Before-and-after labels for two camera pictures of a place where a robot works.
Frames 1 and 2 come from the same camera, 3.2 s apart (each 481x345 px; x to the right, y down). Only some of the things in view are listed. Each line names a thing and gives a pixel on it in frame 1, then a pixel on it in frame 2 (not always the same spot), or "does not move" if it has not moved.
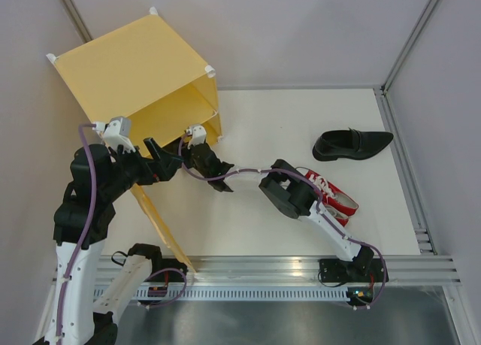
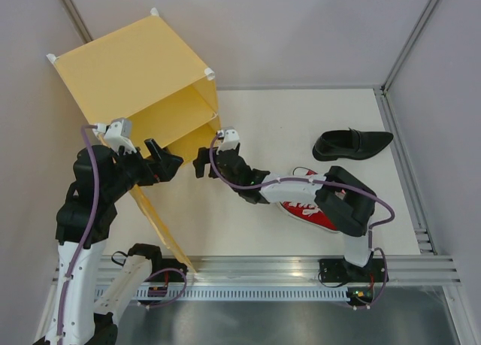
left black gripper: x=164 y=165 does not move
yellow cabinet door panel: x=161 y=224 does not move
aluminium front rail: x=300 y=271 does not move
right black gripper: x=185 y=152 to x=203 y=158
